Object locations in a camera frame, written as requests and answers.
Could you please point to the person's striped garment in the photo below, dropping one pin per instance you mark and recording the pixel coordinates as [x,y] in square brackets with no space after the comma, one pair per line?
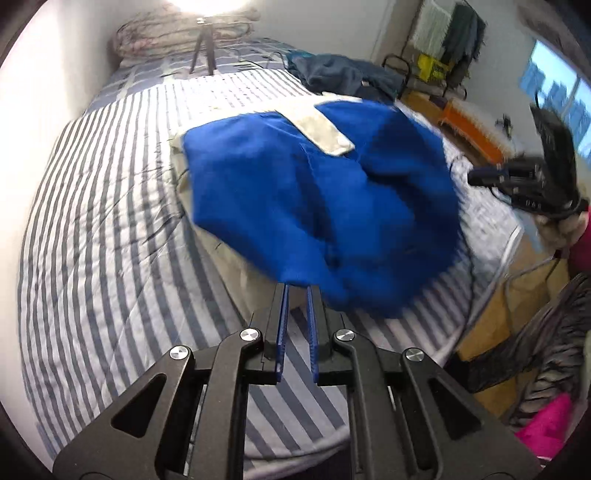
[554,332]

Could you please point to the yellow crate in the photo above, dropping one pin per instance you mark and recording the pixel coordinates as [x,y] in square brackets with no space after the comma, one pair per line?
[434,69]

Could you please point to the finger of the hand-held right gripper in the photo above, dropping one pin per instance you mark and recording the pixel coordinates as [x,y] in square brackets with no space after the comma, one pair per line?
[485,177]

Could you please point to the green striped towel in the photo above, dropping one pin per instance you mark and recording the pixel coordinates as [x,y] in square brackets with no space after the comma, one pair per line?
[431,27]

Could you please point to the teal garment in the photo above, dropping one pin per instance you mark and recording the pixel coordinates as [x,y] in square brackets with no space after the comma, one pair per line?
[302,55]

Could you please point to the orange bench with white cover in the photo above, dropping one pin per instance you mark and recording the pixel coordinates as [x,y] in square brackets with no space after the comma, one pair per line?
[466,122]

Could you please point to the black clothes rack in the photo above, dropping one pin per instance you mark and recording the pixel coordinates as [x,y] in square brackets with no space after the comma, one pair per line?
[401,64]

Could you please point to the folded floral quilt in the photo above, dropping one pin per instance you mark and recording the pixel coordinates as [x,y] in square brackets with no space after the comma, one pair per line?
[152,37]

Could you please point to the black tripod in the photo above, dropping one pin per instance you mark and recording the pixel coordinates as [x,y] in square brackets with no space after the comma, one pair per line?
[205,41]

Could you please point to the window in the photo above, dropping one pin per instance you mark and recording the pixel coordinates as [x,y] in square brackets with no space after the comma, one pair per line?
[554,87]

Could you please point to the bed with striped sheet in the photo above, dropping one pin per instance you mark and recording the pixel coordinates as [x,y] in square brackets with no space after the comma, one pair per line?
[115,230]

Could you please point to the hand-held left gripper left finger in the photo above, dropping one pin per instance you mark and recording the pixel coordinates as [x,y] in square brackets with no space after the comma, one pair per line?
[282,332]

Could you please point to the dark blue fleece jacket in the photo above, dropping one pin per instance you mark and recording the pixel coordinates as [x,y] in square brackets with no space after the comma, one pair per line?
[337,69]

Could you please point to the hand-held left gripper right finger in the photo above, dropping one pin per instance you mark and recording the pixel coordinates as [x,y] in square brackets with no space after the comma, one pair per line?
[314,332]

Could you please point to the dark hanging clothes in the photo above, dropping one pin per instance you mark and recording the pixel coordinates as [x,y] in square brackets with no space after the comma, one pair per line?
[461,32]

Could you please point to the person's right hand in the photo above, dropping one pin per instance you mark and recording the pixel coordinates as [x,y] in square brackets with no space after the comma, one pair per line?
[561,230]

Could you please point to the beige and blue jacket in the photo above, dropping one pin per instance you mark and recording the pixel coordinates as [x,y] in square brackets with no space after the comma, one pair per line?
[300,207]

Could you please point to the person's pink trousers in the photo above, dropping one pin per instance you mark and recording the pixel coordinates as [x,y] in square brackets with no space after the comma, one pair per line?
[545,429]

